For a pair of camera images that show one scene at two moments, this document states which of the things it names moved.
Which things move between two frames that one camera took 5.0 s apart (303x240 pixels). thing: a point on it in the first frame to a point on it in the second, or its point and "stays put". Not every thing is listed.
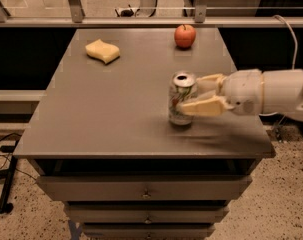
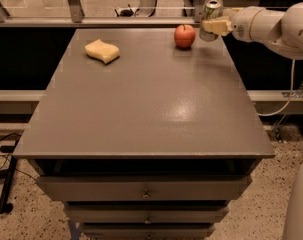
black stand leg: x=3 y=205 stays put
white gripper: x=243 y=90 to x=243 y=23
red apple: x=184 y=36 stays put
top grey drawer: x=143 y=187 stays put
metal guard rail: x=78 y=19 stays put
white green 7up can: x=182 y=89 to x=212 y=9
